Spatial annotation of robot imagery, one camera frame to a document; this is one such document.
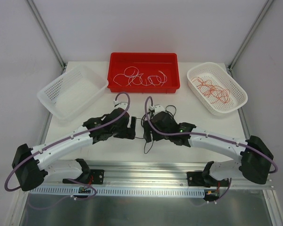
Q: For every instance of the aluminium mounting rail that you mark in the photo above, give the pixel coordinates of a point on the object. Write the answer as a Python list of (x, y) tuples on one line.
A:
[(150, 174)]

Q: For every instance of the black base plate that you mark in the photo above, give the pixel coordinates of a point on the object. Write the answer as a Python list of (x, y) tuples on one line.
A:
[(91, 177), (194, 178)]

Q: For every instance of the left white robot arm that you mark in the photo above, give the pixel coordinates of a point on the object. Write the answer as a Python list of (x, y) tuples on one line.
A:
[(35, 165)]

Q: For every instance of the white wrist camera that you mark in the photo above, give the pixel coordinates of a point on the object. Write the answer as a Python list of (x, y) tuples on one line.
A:
[(155, 109), (120, 104)]

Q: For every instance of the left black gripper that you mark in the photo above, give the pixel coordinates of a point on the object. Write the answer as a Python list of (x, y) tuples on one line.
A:
[(127, 128)]

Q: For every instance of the translucent white rectangular basket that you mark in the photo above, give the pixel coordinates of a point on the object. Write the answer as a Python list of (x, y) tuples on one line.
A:
[(73, 92)]

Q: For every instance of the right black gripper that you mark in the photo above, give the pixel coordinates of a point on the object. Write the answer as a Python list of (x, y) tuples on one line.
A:
[(149, 129)]

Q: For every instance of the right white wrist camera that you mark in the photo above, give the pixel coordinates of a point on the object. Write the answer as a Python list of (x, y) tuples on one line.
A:
[(155, 109)]

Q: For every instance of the red plastic bin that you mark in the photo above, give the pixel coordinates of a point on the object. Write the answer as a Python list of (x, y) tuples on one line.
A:
[(143, 73)]

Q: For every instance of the white slotted cable duct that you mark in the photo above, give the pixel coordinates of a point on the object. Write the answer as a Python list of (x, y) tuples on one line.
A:
[(121, 191)]

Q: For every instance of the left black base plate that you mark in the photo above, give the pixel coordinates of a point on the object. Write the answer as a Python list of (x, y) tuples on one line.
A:
[(91, 177)]

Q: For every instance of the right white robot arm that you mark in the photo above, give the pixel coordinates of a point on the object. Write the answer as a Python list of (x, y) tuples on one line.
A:
[(249, 158)]

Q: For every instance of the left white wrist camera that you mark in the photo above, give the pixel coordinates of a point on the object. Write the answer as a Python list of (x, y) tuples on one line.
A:
[(120, 104)]

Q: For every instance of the white oval perforated basket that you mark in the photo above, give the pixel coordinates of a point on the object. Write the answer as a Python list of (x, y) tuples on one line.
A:
[(216, 89)]

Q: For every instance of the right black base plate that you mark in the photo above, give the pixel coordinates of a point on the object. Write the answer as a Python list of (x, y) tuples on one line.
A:
[(194, 178)]

